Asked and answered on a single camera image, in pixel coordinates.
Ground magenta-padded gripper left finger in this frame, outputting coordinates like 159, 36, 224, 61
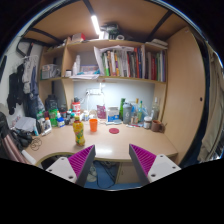
45, 144, 97, 188

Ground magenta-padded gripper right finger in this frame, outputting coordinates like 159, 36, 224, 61
128, 143, 182, 186

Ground yellow drink bottle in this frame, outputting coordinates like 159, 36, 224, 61
72, 115, 86, 147

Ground brown mug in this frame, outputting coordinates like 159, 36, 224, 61
150, 119, 163, 133

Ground brown jar with white lid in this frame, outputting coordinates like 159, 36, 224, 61
143, 115, 153, 130

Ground white bottle with blue cap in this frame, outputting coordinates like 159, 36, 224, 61
56, 116, 66, 128

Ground green plastic container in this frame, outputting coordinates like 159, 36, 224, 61
48, 108, 59, 128

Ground black bag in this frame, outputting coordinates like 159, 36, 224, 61
9, 127, 34, 148

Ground orange plastic cup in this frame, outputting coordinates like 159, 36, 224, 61
88, 118, 99, 133

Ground clear glass bottle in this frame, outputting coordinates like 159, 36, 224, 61
150, 96, 161, 122

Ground clear bottle with yellow cap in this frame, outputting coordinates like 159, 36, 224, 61
132, 97, 140, 125

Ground grey shaker bottle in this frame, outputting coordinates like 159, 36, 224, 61
122, 102, 133, 125

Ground red and white canister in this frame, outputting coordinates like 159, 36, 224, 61
71, 97, 82, 116

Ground magenta pouch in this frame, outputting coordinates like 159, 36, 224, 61
96, 104, 107, 120

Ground white and blue box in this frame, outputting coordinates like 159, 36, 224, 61
107, 106, 120, 123

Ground tall green bottle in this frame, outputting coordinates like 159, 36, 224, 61
119, 97, 126, 122

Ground beige curtain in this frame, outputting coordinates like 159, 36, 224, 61
197, 43, 224, 163

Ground white power strip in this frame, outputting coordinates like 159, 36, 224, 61
85, 88, 101, 96

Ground hanging clothes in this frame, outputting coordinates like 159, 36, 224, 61
6, 54, 40, 116

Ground ceiling light bar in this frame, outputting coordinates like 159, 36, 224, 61
90, 14, 102, 36

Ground black hair ties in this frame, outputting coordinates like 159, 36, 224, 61
29, 137, 43, 152

